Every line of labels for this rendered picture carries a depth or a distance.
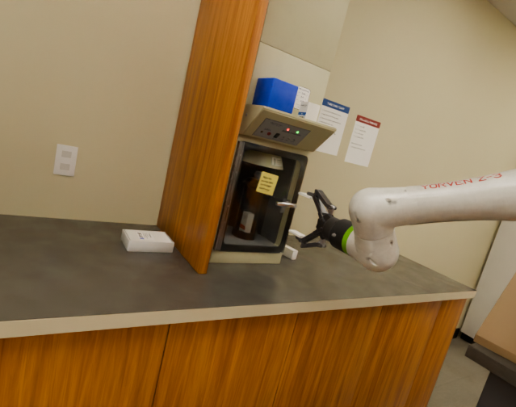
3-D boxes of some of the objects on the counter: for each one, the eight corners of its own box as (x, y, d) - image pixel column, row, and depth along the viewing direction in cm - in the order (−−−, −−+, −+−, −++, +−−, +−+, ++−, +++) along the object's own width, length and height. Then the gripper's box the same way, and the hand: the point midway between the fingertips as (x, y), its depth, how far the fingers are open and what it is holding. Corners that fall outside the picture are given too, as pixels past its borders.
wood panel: (156, 225, 156) (227, -132, 132) (162, 225, 158) (233, -127, 133) (198, 274, 116) (310, -226, 92) (206, 274, 118) (318, -217, 93)
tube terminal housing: (184, 238, 148) (225, 48, 135) (249, 241, 166) (291, 73, 153) (208, 262, 128) (259, 40, 114) (279, 263, 146) (331, 72, 132)
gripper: (337, 271, 110) (295, 245, 128) (359, 194, 106) (313, 178, 123) (319, 271, 106) (278, 245, 124) (341, 190, 102) (296, 175, 119)
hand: (298, 212), depth 123 cm, fingers open, 13 cm apart
